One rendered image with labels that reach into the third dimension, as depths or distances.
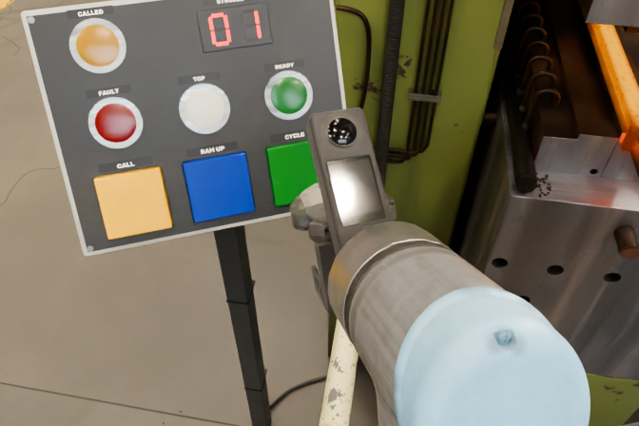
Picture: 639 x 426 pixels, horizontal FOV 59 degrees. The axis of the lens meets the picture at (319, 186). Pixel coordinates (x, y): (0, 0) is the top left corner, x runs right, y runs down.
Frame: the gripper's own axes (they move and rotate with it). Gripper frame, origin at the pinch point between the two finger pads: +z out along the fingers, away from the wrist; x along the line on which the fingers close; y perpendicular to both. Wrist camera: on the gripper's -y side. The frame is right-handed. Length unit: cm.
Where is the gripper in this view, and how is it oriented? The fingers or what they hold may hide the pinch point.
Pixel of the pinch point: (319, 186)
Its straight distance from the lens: 59.5
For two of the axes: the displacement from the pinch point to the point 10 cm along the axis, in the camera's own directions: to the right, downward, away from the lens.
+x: 9.6, -1.9, 1.9
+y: 1.3, 9.5, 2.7
